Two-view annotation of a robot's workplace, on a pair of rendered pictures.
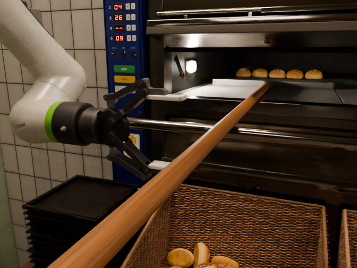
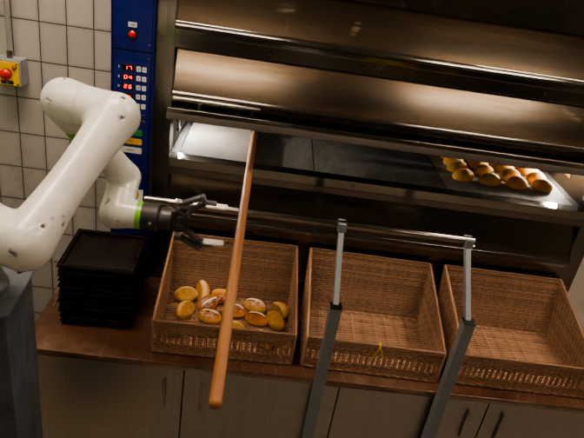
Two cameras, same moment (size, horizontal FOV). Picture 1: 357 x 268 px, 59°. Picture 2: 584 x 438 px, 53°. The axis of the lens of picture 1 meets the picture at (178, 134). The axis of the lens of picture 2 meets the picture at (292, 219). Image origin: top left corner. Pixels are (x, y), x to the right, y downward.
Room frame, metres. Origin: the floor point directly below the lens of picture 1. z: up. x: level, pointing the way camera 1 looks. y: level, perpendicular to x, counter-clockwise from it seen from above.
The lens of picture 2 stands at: (-1.04, 0.54, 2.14)
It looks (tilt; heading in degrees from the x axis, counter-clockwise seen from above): 27 degrees down; 334
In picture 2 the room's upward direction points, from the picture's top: 9 degrees clockwise
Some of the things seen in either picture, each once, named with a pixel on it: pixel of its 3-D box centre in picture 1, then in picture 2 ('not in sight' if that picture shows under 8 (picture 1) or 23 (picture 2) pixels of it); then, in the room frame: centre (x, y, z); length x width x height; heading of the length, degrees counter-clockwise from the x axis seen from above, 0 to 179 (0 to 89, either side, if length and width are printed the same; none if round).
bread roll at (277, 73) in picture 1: (277, 73); not in sight; (2.01, -0.61, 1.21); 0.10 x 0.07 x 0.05; 69
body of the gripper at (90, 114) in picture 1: (107, 126); (174, 219); (0.64, 0.15, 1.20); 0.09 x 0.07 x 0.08; 69
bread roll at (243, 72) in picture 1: (243, 72); not in sight; (2.08, -0.42, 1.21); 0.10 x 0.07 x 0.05; 64
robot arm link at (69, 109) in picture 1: (79, 123); (152, 215); (0.67, 0.21, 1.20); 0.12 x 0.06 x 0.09; 159
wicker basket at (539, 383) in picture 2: not in sight; (510, 328); (0.39, -1.27, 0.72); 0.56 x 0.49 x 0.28; 68
